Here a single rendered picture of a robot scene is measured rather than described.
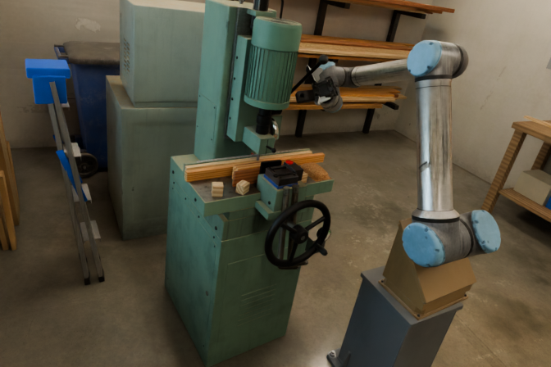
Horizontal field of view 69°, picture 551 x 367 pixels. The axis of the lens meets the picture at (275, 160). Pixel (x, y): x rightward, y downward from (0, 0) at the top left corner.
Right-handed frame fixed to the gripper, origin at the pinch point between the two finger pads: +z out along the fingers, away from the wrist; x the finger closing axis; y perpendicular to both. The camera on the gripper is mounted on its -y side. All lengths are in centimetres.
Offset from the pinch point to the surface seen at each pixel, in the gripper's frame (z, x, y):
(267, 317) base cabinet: -40, 88, -55
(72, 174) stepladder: -3, 2, -119
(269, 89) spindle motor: 10.3, 0.2, -13.1
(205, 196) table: 15, 32, -45
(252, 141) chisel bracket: -4.3, 12.9, -29.3
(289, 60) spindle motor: 10.9, -7.4, -3.0
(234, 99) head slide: -1.8, -5.4, -31.7
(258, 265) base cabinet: -17, 62, -44
